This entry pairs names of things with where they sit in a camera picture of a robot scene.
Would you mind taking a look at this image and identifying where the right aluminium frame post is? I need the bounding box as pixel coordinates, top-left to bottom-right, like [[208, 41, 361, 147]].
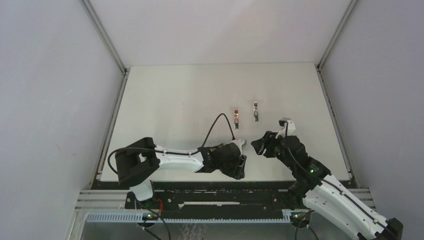
[[315, 0, 360, 180]]

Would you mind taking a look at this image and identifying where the white mini stapler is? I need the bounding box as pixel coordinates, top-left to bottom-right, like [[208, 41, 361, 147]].
[[253, 101, 259, 122]]

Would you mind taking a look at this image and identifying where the right black camera cable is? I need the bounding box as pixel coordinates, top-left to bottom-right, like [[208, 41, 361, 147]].
[[279, 120, 398, 240]]

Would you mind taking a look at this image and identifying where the aluminium frame post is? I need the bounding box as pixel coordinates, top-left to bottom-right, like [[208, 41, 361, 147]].
[[315, 0, 360, 180], [80, 0, 128, 189]]

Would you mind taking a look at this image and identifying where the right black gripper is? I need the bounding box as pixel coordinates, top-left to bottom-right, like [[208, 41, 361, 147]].
[[251, 131, 295, 171]]

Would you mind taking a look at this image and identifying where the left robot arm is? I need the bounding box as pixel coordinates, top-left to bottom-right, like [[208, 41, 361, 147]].
[[107, 137, 247, 209]]

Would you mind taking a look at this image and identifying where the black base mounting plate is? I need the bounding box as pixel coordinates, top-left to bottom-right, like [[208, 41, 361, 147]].
[[144, 181, 294, 221]]

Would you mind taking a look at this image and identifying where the left aluminium frame post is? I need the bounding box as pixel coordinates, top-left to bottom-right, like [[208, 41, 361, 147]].
[[80, 0, 128, 189]]

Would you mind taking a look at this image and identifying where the white slotted cable duct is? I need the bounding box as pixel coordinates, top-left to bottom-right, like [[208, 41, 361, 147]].
[[85, 211, 299, 224]]

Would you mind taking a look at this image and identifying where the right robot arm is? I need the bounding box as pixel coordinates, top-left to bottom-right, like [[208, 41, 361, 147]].
[[251, 131, 404, 240]]

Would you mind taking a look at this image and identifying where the black camera cable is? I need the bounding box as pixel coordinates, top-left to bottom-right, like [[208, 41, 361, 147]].
[[106, 113, 237, 176], [279, 120, 398, 240]]

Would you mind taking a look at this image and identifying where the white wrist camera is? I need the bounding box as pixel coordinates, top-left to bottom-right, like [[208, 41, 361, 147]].
[[277, 117, 296, 138], [231, 139, 247, 152]]

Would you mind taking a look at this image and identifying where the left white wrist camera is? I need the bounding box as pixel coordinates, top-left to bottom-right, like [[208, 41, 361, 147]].
[[231, 139, 247, 152]]

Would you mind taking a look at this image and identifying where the left black camera cable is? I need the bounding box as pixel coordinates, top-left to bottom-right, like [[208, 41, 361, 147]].
[[106, 113, 237, 176]]

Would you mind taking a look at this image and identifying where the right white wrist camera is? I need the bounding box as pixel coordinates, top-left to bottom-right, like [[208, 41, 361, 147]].
[[277, 117, 296, 138]]

